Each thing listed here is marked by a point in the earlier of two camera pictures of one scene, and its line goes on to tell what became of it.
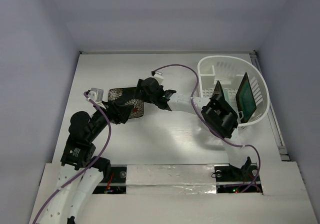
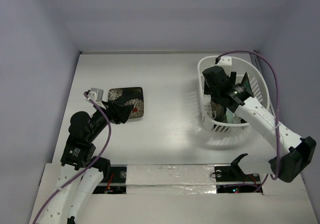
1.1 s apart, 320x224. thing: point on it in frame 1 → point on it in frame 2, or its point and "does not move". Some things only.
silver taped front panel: x=170 y=179 does not move
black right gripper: x=140 y=91 → x=210 y=92
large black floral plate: x=127 y=96 does not move
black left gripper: x=118 y=113 does not move
